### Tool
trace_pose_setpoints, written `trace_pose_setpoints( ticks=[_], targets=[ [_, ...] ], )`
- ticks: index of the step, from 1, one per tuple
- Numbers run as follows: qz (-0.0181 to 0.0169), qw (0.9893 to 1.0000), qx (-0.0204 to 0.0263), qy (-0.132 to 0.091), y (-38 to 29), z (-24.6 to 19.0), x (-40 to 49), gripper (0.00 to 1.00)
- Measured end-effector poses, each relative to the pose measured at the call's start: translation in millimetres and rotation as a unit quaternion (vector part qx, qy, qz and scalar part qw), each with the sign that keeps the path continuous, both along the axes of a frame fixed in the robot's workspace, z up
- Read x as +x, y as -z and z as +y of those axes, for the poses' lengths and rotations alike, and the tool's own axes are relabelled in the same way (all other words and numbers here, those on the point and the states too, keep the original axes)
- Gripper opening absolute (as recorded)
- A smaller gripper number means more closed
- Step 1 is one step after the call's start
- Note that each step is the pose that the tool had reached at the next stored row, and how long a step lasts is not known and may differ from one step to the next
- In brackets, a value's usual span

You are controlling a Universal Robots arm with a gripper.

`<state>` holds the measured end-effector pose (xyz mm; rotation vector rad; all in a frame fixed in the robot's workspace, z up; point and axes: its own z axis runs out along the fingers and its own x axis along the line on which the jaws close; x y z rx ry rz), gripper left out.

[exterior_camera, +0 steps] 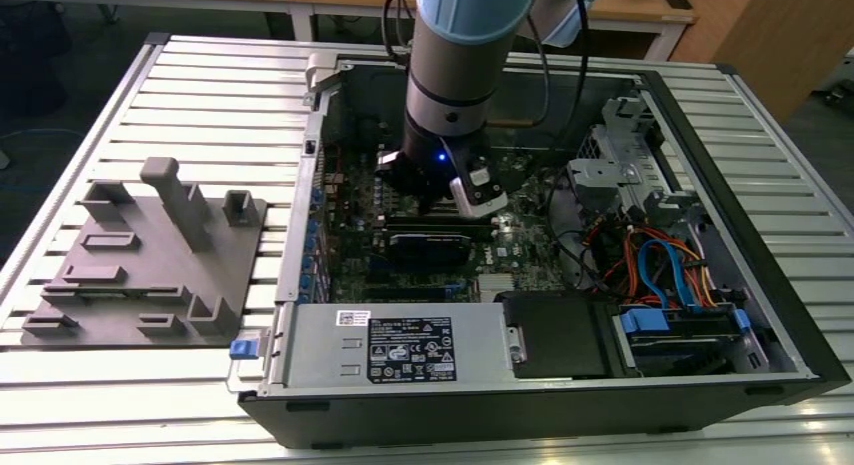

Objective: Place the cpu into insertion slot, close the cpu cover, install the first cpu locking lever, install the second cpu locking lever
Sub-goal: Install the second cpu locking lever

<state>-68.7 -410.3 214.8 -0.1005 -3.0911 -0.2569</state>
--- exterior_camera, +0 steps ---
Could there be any green RAM stick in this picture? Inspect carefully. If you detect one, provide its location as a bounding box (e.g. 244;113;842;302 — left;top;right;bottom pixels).
384;224;500;239

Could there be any black graphics card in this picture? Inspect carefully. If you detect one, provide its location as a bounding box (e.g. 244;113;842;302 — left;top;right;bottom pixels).
387;231;474;272

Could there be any green motherboard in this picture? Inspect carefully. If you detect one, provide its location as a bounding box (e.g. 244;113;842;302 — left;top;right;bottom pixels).
318;152;586;305

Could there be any silver chipset heatsink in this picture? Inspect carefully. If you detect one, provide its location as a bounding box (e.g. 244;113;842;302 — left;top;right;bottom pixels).
475;273;520;292

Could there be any grey case latch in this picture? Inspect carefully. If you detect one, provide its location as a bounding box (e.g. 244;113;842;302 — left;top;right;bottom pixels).
304;52;343;94

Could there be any metal drive cage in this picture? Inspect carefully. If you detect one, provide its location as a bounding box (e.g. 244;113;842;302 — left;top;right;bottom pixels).
564;97;713;236

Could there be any grey power supply unit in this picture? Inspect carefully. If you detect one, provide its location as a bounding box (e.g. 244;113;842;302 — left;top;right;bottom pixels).
263;302;519;386

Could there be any black plastic shroud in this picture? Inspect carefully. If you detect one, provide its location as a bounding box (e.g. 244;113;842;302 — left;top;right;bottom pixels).
494;290;628;382

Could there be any grey parts rack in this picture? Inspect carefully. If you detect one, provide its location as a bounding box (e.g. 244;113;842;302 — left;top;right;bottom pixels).
19;156;269;349

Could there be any hard disk in blue carrier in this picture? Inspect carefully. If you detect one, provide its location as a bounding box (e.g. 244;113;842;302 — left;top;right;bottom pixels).
616;304;753;379

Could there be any black PC case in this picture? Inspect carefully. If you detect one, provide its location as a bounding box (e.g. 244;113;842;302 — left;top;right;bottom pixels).
225;52;853;449

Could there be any wooden cabinet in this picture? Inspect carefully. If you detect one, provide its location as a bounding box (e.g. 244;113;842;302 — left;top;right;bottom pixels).
670;0;854;124

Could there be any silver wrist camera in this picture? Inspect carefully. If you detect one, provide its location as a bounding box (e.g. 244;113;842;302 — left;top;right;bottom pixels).
446;156;510;220

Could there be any thick black cable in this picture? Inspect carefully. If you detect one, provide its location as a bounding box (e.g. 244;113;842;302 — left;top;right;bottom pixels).
540;182;626;292

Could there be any orange power wire bundle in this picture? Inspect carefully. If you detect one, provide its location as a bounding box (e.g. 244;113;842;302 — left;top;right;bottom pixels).
586;223;733;309

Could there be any blue data wire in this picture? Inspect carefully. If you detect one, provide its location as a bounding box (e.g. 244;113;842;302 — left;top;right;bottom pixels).
635;239;702;315

